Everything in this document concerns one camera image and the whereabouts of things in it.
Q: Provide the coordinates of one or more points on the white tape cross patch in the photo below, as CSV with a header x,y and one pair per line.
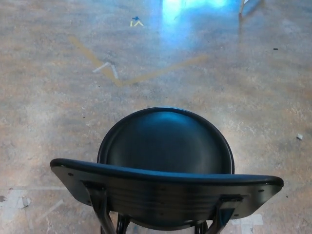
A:
x,y
251,219

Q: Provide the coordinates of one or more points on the faded white diagonal tape strip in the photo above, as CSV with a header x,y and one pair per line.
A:
x,y
52,209

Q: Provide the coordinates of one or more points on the worn white tape patch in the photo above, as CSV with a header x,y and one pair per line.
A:
x,y
14,202

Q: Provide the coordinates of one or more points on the small grey debris piece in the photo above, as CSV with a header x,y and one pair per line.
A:
x,y
299,137

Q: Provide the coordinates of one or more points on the black swivel chair with backrest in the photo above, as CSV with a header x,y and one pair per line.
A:
x,y
165,146

